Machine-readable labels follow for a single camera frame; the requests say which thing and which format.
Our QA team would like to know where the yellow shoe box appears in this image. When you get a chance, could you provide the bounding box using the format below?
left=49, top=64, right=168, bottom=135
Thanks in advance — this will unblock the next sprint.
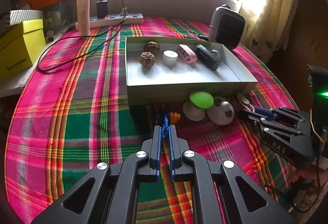
left=0, top=19, right=46, bottom=82

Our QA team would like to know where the white power strip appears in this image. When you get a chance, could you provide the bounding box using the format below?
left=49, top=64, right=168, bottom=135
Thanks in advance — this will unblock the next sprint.
left=90, top=14, right=144, bottom=28

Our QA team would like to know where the person's right hand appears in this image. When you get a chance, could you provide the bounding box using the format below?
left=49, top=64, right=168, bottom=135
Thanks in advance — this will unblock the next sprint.
left=288, top=164, right=328, bottom=187

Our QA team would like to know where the brown walnut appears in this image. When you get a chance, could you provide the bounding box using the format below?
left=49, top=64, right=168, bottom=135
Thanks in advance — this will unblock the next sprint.
left=144, top=41, right=161, bottom=56
left=139, top=52, right=155, bottom=68

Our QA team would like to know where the blue braided ring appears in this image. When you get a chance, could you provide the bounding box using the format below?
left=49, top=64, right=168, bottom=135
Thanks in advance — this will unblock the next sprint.
left=157, top=112, right=172, bottom=143

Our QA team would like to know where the cream patterned curtain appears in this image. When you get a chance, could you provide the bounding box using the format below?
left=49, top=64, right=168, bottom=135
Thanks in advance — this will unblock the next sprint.
left=240, top=0, right=298, bottom=63

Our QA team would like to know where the plaid bed blanket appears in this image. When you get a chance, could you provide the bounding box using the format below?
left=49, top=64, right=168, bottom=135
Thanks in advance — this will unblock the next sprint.
left=5, top=17, right=297, bottom=223

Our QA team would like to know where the orange spiral toy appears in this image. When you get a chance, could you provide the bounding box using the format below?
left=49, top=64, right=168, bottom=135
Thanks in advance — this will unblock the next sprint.
left=155, top=112, right=181, bottom=126

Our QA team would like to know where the black charger adapter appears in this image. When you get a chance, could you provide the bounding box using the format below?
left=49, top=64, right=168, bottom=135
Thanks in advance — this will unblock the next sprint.
left=96, top=0, right=108, bottom=19

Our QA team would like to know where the pink clip with grey pad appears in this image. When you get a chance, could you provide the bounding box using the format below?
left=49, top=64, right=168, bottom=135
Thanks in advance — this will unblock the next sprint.
left=237, top=93, right=255, bottom=113

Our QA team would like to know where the green and white cardboard tray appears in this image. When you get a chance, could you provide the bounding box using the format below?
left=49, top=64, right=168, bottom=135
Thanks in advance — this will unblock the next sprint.
left=125, top=37, right=257, bottom=106

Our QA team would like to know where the black rectangular device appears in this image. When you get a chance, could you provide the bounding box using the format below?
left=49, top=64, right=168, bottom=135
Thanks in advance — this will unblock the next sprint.
left=195, top=44, right=220, bottom=71

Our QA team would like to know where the black charger cable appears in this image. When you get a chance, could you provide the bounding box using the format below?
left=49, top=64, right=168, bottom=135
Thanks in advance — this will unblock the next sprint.
left=36, top=0, right=128, bottom=73

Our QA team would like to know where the white candle jar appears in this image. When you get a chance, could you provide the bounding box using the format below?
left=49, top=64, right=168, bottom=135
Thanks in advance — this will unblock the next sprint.
left=162, top=50, right=179, bottom=67

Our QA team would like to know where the white cosmetic tube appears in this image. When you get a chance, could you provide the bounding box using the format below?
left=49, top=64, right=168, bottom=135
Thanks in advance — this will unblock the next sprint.
left=77, top=0, right=90, bottom=36

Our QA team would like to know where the white panda toy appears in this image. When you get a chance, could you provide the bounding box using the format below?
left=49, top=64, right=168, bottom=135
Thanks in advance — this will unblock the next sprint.
left=206, top=96, right=235, bottom=126

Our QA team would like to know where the striped gift box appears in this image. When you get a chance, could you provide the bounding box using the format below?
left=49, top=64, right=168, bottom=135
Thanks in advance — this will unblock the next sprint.
left=0, top=9, right=43, bottom=35

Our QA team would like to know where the pink case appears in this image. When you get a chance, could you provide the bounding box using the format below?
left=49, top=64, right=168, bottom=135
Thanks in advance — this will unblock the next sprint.
left=177, top=44, right=197, bottom=64

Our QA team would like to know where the grey portable fan heater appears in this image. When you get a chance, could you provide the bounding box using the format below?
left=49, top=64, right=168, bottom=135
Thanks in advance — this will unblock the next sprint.
left=208, top=5, right=246, bottom=50

